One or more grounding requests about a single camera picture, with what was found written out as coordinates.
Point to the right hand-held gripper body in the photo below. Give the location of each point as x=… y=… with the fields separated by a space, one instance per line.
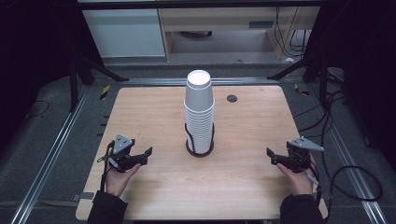
x=299 y=155

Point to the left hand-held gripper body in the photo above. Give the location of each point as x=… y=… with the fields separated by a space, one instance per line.
x=123 y=147

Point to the stack of white cups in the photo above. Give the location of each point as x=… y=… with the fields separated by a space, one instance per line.
x=199 y=102

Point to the person's right hand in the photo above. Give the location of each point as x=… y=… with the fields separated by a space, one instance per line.
x=300 y=183

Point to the person's left hand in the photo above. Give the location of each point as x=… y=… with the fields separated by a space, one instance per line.
x=116 y=182

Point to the yellow black tape strip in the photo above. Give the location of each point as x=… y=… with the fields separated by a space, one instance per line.
x=105 y=92
x=301 y=90

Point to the grey tape patch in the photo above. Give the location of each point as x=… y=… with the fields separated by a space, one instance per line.
x=83 y=196

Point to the black round table grommet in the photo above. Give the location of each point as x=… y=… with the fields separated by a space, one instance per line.
x=232 y=98

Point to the black tripod stand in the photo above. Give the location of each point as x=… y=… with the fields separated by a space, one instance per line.
x=73 y=84
x=323 y=77

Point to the white cabinet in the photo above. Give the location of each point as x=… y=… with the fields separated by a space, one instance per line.
x=124 y=32

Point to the black curtain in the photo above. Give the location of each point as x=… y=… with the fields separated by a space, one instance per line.
x=367 y=62
x=34 y=46

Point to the light wooden desk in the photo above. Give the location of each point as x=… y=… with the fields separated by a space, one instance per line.
x=218 y=18

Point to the aluminium floor rail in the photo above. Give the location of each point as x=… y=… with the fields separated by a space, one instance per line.
x=348 y=158
x=49 y=158

